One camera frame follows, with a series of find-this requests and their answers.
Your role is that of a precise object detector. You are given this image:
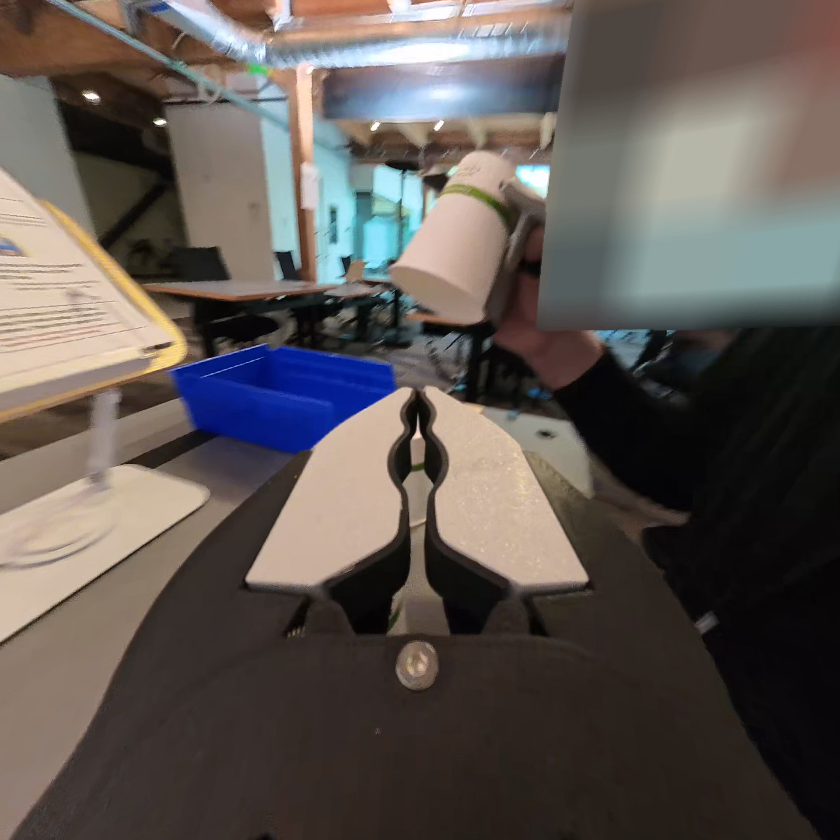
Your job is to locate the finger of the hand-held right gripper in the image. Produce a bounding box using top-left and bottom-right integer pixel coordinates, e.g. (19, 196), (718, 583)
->
(484, 182), (547, 324)

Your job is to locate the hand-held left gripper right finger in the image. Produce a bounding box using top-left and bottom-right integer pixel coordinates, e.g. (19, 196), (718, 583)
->
(420, 385), (591, 636)

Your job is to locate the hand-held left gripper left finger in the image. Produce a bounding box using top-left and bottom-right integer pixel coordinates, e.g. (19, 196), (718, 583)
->
(244, 386), (420, 636)

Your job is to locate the person's right forearm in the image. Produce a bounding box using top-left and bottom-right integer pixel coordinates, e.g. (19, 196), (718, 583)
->
(551, 328), (840, 532)

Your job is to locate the person's right hand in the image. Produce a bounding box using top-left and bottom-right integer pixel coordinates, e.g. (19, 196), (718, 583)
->
(492, 222), (606, 392)

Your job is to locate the blue plastic bin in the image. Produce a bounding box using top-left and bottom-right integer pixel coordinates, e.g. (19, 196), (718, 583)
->
(169, 344), (396, 455)

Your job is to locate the wooden pillar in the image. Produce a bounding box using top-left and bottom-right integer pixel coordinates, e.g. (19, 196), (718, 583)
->
(287, 66), (322, 283)

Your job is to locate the brown-edged office table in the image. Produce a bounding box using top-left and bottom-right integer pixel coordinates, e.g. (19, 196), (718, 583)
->
(141, 279), (395, 358)

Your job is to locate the person's black clothing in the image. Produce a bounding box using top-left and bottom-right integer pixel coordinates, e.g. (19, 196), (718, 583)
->
(640, 328), (840, 840)

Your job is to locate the printed paper sheet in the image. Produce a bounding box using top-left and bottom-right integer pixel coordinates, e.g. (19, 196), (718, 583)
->
(0, 167), (173, 368)

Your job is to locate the silver ceiling duct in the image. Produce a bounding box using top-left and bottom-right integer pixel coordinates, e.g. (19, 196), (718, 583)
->
(131, 0), (572, 70)

